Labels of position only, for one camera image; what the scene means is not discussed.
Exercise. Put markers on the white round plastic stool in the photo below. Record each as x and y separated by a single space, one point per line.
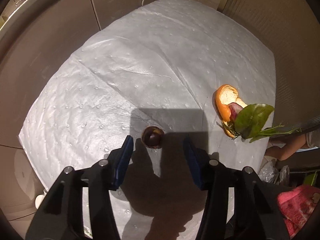
39 199

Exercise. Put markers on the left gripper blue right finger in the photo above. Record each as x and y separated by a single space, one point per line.
192 161

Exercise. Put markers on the brown chestnut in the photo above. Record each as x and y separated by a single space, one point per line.
152 137

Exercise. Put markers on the pink patterned clothing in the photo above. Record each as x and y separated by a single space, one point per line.
297 206

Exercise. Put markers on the person's right hand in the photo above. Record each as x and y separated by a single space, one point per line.
282 149

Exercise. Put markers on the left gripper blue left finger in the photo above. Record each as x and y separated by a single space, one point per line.
123 158

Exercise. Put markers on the green leafy sprig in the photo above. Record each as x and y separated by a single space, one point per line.
250 122

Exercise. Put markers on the grey absorbent table mat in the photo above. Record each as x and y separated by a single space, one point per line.
159 65

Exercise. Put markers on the bread piece with ham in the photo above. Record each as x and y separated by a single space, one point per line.
229 105

